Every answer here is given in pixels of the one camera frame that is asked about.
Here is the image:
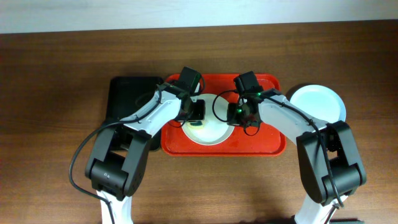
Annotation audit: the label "light blue plate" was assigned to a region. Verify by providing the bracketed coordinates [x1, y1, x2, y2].
[289, 85, 346, 123]

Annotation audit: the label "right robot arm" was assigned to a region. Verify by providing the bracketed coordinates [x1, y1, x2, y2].
[228, 89, 367, 223]

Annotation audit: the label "green and yellow sponge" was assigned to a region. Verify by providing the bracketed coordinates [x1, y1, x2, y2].
[189, 121, 205, 129]

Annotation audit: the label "black plastic tray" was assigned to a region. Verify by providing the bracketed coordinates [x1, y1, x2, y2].
[106, 77, 164, 151]

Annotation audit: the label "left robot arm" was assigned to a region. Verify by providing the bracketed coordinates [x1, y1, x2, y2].
[85, 83, 202, 223]

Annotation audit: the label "white plate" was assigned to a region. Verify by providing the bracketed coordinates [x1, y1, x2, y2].
[182, 93, 234, 146]

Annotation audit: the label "red plastic tray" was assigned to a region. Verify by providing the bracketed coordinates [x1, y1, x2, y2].
[161, 73, 287, 157]

